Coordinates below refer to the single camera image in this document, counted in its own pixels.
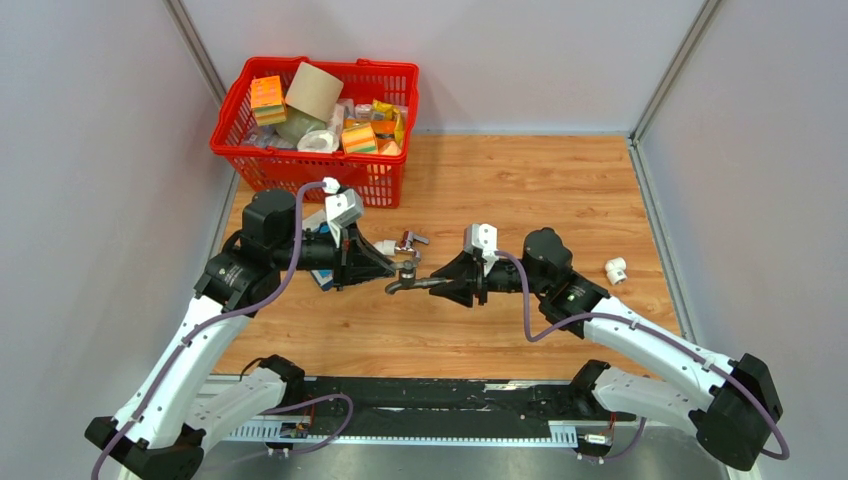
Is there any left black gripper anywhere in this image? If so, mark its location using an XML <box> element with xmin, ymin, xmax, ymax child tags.
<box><xmin>272</xmin><ymin>219</ymin><xmax>395</xmax><ymax>291</ymax></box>

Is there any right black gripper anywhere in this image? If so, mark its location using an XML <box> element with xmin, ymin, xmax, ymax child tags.
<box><xmin>428</xmin><ymin>250</ymin><xmax>548</xmax><ymax>308</ymax></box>

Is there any dark grey metal faucet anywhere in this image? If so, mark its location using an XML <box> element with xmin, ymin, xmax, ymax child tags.
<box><xmin>384</xmin><ymin>258</ymin><xmax>452</xmax><ymax>295</ymax></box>

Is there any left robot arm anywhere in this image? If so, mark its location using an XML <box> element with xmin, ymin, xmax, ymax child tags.
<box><xmin>85</xmin><ymin>178</ymin><xmax>394</xmax><ymax>479</ymax></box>

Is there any chrome faucet with white elbow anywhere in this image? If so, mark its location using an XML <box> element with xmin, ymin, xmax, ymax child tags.
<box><xmin>373</xmin><ymin>230</ymin><xmax>430</xmax><ymax>261</ymax></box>

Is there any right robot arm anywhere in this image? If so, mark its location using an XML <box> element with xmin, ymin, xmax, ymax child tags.
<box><xmin>429</xmin><ymin>224</ymin><xmax>790</xmax><ymax>471</ymax></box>

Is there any blue razor package box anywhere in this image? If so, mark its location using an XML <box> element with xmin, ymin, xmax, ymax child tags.
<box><xmin>305</xmin><ymin>221</ymin><xmax>334</xmax><ymax>292</ymax></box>

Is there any red plastic shopping basket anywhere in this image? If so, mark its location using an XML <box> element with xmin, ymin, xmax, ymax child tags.
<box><xmin>209</xmin><ymin>56</ymin><xmax>420</xmax><ymax>208</ymax></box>

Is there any orange striped sponge block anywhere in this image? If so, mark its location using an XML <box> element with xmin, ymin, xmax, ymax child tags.
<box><xmin>340</xmin><ymin>123</ymin><xmax>378</xmax><ymax>155</ymax></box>

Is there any white tape roll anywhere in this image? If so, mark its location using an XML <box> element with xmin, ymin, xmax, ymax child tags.
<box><xmin>297</xmin><ymin>130</ymin><xmax>340</xmax><ymax>154</ymax></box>

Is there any yellow snack packet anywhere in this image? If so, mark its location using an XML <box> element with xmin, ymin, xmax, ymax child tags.
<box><xmin>370</xmin><ymin>100</ymin><xmax>406</xmax><ymax>147</ymax></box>

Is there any pale green tape roll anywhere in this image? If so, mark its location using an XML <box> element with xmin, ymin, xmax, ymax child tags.
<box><xmin>274</xmin><ymin>106</ymin><xmax>326</xmax><ymax>146</ymax></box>

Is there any brown cardboard tape roll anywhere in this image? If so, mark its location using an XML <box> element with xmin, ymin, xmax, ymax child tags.
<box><xmin>284</xmin><ymin>62</ymin><xmax>344</xmax><ymax>122</ymax></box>

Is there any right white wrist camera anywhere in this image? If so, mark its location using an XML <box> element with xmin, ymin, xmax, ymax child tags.
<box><xmin>463</xmin><ymin>223</ymin><xmax>498</xmax><ymax>277</ymax></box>

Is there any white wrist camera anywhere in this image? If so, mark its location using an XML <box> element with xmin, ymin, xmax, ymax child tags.
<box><xmin>463</xmin><ymin>223</ymin><xmax>498</xmax><ymax>277</ymax></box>
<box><xmin>324</xmin><ymin>188</ymin><xmax>365</xmax><ymax>247</ymax></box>

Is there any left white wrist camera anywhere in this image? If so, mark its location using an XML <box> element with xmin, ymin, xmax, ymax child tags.
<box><xmin>324</xmin><ymin>188</ymin><xmax>365</xmax><ymax>247</ymax></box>

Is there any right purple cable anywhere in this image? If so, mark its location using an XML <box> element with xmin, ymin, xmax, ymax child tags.
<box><xmin>493</xmin><ymin>250</ymin><xmax>791</xmax><ymax>463</ymax></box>

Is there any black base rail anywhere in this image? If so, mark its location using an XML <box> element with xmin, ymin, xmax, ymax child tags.
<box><xmin>281</xmin><ymin>376</ymin><xmax>635</xmax><ymax>440</ymax></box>

